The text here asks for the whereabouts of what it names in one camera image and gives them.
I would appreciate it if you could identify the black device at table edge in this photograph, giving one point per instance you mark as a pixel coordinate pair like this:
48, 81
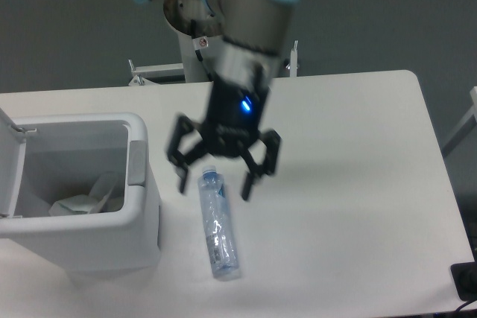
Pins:
464, 277

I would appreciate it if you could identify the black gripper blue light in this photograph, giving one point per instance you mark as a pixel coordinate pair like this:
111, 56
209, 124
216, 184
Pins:
230, 128

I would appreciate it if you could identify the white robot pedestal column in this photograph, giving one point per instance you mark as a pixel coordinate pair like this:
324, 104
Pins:
199, 36

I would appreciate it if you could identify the white plastic trash can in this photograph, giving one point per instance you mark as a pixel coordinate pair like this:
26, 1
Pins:
53, 157

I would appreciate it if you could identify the white frame piece right edge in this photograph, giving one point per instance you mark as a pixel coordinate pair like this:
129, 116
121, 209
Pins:
463, 128

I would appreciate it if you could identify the crushed clear plastic water bottle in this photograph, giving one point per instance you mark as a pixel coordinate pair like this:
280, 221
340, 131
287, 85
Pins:
217, 225

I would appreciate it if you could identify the white plastic wrapper bag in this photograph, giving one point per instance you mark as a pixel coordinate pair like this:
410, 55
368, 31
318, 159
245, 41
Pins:
91, 203

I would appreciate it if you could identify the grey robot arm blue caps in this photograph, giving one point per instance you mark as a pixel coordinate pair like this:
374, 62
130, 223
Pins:
253, 33

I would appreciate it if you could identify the white metal mounting frame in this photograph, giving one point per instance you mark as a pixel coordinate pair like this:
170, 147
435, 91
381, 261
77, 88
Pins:
174, 73

